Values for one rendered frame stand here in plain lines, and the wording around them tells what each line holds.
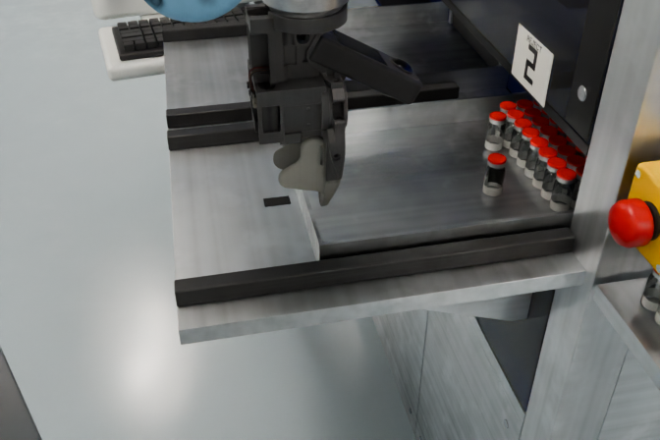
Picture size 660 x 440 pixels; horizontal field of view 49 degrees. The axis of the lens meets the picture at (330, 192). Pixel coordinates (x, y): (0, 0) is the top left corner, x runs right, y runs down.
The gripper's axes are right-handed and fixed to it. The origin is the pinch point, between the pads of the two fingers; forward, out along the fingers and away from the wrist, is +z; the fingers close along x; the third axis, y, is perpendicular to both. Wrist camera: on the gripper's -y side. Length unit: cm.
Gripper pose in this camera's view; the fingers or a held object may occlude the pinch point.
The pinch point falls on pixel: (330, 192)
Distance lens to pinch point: 74.6
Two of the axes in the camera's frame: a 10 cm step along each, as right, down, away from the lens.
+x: 2.0, 5.6, -8.0
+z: 0.0, 8.2, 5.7
